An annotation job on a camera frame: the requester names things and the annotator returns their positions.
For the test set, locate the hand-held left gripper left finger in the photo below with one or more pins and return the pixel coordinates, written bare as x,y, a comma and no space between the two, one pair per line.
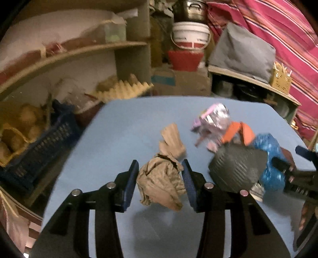
130,183

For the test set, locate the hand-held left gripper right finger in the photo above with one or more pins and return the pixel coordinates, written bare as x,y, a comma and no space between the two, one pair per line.
188,183

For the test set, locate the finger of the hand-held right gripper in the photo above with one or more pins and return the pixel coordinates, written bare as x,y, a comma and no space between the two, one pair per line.
305,152
282,164

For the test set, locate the brown wrapper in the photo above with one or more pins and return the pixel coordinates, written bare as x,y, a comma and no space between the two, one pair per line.
287,155

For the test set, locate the blue foil wrapper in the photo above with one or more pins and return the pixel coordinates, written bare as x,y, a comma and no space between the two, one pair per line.
268,146

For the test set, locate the brown paper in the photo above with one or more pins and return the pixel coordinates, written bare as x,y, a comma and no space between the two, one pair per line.
161,181

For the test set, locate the orange snack packet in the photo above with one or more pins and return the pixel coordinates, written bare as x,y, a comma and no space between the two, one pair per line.
246,131

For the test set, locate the person's right hand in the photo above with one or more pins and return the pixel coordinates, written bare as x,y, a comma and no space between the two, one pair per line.
304,217

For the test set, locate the blue tablecloth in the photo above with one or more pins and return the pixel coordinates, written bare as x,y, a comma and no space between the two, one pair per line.
119,139

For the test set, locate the dark grey snack packet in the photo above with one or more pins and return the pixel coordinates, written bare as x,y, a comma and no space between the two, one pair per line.
236,168

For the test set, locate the pink silver foil wrapper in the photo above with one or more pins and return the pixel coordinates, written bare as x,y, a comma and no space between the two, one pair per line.
213,119

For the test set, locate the yellow utensil holder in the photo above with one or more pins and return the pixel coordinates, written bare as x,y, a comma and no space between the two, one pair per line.
280,79

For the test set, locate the small wooden cabinet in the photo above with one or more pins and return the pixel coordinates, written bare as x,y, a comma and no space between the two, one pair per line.
251,80

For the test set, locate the blue plastic crate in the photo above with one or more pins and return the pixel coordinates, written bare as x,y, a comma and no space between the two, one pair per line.
44,148

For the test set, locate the yellow foam egg trays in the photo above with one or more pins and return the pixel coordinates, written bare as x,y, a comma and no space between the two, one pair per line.
124,89

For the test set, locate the brown cardboard box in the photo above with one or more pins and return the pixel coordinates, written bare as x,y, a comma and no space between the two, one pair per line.
183,81

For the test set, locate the clear plastic bag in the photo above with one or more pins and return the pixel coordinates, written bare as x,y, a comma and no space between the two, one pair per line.
74,96

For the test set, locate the grey cloth cover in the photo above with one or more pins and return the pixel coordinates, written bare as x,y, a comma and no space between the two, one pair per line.
241,54

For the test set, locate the pile of potatoes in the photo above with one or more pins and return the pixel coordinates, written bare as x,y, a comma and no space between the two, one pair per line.
22,126

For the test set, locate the pink cloth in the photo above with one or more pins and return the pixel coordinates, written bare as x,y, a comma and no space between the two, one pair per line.
12,220

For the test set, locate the red plastic basin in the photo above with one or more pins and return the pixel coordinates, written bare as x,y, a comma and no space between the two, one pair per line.
185,59

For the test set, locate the red striped cloth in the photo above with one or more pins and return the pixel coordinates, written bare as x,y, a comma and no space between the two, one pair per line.
273,22

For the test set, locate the tall wooden shelf unit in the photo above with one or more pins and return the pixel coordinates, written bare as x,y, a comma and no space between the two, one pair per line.
74,53

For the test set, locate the yellow oil jug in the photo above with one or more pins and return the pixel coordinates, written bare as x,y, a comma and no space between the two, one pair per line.
159,42

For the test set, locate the white plastic bucket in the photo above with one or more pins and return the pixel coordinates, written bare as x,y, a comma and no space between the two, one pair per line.
191,33

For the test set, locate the metal cooking pot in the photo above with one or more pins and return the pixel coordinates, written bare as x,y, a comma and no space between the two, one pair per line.
191,11

